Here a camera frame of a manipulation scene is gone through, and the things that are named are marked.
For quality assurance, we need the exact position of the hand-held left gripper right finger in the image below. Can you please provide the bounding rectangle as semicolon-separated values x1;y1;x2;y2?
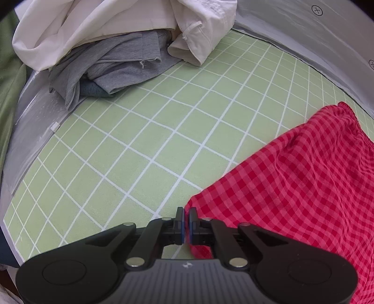
188;207;293;269

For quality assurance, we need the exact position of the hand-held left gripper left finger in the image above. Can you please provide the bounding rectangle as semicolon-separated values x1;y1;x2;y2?
76;207;185;269

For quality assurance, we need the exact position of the red checkered cloth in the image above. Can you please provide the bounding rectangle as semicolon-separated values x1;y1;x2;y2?
187;102;374;304

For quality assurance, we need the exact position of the green grid mat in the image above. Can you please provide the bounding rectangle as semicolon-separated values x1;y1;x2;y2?
3;29;374;262

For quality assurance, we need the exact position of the dark teal garment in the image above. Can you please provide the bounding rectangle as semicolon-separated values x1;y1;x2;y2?
78;80;116;98

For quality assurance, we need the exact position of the grey garment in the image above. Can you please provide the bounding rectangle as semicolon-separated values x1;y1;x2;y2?
48;29;183;111

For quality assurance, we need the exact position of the white garment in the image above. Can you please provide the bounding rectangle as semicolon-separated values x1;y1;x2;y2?
12;0;238;71

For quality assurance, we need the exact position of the green cloth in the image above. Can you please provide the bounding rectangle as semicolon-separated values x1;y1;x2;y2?
0;12;27;173

